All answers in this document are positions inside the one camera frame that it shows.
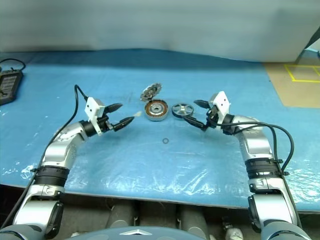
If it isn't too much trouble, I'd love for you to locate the black adapter cable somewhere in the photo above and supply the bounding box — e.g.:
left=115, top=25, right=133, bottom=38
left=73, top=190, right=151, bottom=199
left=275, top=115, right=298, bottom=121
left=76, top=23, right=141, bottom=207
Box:
left=0, top=58, right=27, bottom=74

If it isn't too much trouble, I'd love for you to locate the silver spoked rotor black rim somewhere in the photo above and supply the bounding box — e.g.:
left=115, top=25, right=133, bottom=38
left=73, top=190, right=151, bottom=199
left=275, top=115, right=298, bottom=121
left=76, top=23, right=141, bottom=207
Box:
left=171, top=102, right=195, bottom=118

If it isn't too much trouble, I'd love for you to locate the blue-grey robot torso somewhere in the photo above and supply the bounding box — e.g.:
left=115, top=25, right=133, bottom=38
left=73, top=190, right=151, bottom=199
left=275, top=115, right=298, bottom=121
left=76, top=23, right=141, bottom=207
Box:
left=64, top=225, right=213, bottom=240

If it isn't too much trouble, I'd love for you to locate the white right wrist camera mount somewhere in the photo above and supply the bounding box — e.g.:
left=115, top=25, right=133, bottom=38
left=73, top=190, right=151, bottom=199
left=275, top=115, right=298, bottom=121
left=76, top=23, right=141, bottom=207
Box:
left=208, top=91, right=234, bottom=118

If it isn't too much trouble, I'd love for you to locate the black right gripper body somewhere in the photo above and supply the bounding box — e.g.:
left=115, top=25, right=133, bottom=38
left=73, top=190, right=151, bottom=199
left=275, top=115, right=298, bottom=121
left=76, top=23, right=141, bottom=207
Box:
left=205, top=104, right=225, bottom=129

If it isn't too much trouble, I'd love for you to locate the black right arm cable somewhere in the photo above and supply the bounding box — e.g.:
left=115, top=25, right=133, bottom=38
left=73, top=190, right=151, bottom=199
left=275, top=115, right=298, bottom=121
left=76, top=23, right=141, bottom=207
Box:
left=216, top=121, right=305, bottom=228

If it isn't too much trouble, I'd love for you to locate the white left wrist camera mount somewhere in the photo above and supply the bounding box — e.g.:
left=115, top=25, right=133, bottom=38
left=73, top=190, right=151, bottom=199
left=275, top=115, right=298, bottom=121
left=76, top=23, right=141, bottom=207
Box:
left=84, top=96, right=106, bottom=136

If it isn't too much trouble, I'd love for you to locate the motor stator with copper windings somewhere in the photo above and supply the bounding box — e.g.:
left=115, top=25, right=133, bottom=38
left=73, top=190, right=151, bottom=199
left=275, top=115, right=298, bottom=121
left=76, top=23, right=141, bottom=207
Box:
left=143, top=99, right=171, bottom=123

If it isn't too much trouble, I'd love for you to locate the grey rounded cylinder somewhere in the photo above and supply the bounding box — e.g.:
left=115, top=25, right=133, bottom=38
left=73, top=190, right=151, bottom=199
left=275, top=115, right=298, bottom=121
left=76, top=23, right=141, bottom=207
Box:
left=179, top=203, right=210, bottom=236
left=109, top=199, right=137, bottom=229

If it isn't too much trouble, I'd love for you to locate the black strap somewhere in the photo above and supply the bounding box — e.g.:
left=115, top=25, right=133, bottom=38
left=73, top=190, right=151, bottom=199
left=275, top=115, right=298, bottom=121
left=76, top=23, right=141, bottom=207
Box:
left=296, top=24, right=320, bottom=63

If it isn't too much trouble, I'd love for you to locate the black power adapter box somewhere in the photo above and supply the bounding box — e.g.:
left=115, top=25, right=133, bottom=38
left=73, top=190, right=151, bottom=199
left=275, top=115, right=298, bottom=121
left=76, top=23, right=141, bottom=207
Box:
left=0, top=69, right=25, bottom=106

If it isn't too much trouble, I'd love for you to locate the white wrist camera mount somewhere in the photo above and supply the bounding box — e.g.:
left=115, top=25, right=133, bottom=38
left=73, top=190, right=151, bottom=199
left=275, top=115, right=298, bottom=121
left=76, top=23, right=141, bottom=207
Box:
left=84, top=96, right=106, bottom=136
left=208, top=91, right=234, bottom=118

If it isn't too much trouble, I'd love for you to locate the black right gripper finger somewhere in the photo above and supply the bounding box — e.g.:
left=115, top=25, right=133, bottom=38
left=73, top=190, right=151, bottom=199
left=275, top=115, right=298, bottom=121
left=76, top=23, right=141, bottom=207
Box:
left=183, top=116, right=209, bottom=131
left=193, top=99, right=211, bottom=109

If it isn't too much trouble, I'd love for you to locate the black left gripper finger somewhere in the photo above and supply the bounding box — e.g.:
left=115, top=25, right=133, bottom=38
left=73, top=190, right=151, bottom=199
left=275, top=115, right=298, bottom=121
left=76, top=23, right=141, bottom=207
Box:
left=104, top=103, right=124, bottom=114
left=111, top=116, right=135, bottom=133

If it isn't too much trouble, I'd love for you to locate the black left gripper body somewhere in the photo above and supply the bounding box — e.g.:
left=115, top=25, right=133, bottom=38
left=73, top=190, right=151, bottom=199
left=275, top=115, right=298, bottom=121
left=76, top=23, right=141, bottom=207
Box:
left=96, top=106, right=118, bottom=133

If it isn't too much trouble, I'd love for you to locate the silver motor lid with circuit board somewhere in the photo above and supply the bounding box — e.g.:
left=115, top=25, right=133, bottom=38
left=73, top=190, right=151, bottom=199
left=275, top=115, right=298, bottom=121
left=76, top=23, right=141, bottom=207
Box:
left=139, top=83, right=164, bottom=102

